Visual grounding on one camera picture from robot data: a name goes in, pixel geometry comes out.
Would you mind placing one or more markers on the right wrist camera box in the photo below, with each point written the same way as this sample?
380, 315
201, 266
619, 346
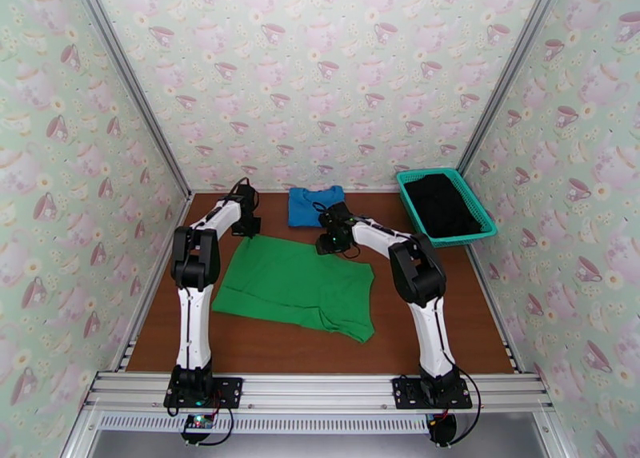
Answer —
337, 212

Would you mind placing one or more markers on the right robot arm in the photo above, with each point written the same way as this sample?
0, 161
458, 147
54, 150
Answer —
432, 331

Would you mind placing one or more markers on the green shirt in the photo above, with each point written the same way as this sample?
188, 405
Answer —
295, 281

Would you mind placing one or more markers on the black round power module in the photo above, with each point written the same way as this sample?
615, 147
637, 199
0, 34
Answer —
445, 429

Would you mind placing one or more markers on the aluminium table back rail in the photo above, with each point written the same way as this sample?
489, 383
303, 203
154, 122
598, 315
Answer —
370, 190

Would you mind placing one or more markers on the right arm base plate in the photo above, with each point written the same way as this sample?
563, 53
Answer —
405, 394

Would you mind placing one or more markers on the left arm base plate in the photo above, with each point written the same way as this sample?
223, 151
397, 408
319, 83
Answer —
227, 391

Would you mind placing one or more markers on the aluminium frame leg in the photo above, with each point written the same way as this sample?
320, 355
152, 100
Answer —
75, 441
557, 436

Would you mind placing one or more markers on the blue shirt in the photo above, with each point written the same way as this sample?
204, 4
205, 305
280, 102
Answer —
305, 209

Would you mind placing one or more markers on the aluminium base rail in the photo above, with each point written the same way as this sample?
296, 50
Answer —
320, 391

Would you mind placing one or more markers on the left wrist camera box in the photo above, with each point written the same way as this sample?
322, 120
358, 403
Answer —
246, 196

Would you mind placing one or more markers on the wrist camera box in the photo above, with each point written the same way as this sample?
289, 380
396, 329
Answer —
337, 212
246, 196

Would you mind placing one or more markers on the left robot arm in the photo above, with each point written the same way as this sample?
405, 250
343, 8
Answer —
192, 321

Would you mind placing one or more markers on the black garment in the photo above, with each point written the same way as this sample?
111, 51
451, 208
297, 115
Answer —
442, 207

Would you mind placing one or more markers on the green circuit board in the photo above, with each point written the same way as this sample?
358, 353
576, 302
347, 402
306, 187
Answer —
197, 423

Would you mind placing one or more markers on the teal plastic laundry basket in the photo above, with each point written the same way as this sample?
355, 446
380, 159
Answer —
487, 232

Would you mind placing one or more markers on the aluminium corner post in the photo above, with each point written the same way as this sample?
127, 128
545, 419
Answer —
510, 72
132, 79

